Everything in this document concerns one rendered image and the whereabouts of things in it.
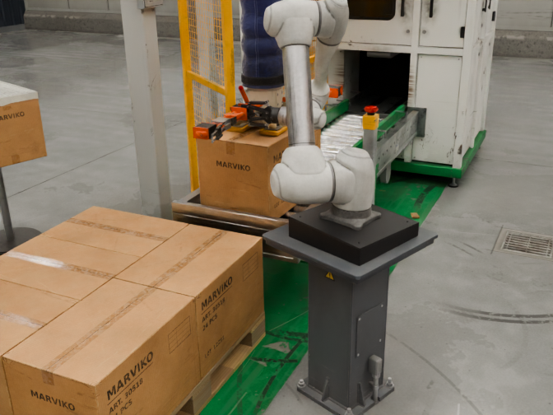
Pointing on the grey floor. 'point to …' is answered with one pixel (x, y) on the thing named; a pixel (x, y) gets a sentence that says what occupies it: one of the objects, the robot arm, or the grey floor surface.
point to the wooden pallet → (222, 370)
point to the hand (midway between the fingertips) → (241, 112)
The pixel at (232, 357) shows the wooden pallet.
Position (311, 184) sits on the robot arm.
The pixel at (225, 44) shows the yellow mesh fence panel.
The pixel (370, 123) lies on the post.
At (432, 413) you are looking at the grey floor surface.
